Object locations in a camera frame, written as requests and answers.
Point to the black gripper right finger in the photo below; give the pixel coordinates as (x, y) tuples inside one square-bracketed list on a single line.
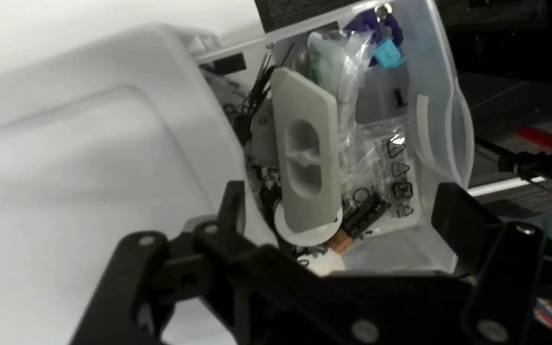
[(465, 225)]

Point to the clear top drawer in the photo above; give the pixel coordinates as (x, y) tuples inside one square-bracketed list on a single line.
[(411, 131)]

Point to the white plastic wall plate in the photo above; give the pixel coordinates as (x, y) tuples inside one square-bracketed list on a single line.
[(308, 151)]

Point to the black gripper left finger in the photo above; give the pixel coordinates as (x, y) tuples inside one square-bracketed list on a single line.
[(233, 208)]

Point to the white three-drawer organizer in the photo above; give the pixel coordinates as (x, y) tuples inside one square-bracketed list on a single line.
[(112, 137)]

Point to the clear bag green parts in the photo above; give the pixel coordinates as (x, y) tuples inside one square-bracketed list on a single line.
[(338, 62)]

